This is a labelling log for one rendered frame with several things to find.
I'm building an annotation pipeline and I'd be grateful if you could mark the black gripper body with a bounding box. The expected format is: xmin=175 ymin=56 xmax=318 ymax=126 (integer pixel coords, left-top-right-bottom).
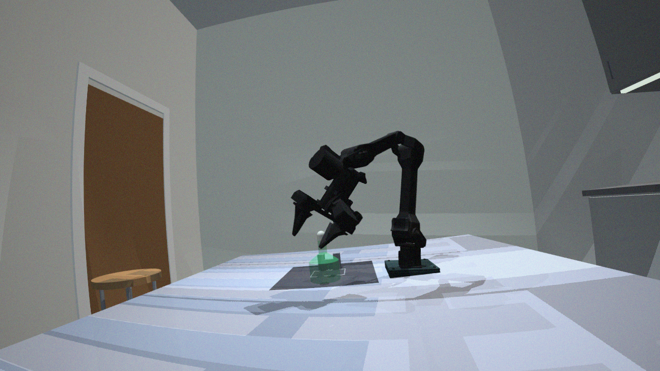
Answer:
xmin=291 ymin=183 xmax=356 ymax=234

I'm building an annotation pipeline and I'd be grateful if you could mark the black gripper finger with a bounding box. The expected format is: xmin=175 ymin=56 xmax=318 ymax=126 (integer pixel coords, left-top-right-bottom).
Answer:
xmin=319 ymin=223 xmax=348 ymax=249
xmin=292 ymin=202 xmax=312 ymax=236

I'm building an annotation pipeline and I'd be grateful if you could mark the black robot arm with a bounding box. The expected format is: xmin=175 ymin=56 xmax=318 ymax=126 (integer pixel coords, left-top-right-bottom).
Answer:
xmin=309 ymin=131 xmax=427 ymax=268

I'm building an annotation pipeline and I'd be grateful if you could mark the green glass bottle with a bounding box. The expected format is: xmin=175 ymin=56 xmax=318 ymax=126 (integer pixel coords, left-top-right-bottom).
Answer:
xmin=309 ymin=231 xmax=341 ymax=284

